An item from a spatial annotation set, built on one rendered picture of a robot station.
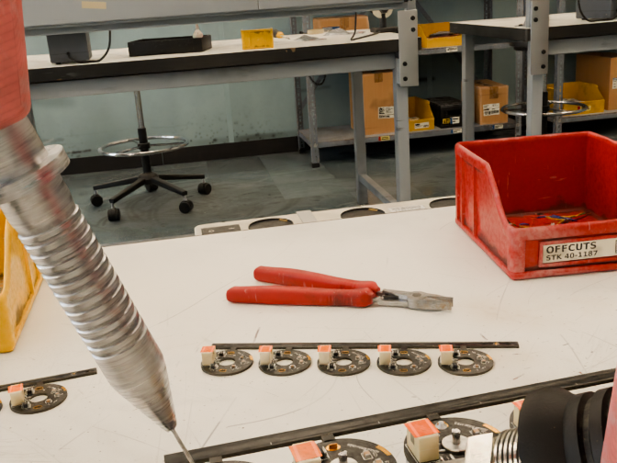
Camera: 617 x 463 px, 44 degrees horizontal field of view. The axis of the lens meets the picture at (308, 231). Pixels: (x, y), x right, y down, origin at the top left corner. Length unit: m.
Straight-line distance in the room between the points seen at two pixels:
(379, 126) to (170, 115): 1.20
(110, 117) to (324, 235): 4.03
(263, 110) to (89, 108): 0.99
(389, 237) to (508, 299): 0.13
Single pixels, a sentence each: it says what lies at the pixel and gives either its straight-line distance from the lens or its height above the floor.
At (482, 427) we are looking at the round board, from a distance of 0.20.
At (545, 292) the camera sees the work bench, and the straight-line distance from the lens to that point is 0.45.
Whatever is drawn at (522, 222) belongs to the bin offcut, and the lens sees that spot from 0.56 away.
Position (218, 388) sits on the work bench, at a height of 0.75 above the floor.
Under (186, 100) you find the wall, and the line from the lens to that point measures 4.53.
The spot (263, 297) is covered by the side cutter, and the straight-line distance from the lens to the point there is 0.43.
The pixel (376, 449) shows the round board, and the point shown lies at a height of 0.81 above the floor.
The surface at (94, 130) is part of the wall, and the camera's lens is 4.57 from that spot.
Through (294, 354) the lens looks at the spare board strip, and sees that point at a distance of 0.38.
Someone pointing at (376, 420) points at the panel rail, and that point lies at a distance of 0.20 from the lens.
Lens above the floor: 0.92
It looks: 17 degrees down
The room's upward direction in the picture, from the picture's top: 4 degrees counter-clockwise
